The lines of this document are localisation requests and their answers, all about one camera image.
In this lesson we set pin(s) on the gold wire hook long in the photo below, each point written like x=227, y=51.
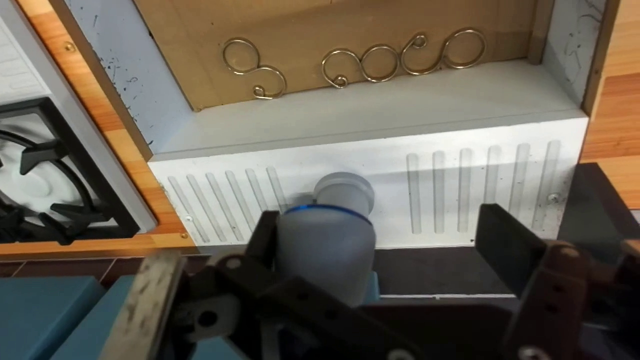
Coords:
x=400, y=59

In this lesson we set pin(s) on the gold wire hook small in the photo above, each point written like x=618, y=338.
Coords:
x=254, y=67

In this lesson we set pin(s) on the teal planter box left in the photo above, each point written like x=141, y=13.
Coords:
x=78, y=318

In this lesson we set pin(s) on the wooden butcher block countertop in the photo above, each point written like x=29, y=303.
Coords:
x=612, y=100

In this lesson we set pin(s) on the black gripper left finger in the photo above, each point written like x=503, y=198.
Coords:
x=265, y=314

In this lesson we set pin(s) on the grey stovetop with black burners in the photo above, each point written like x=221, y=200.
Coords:
x=58, y=179

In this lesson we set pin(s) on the grey kitchen faucet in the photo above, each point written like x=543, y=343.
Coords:
x=330, y=241

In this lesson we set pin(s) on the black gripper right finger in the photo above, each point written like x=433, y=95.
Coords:
x=548, y=278

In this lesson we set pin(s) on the white farmhouse sink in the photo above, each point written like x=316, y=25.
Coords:
x=434, y=148

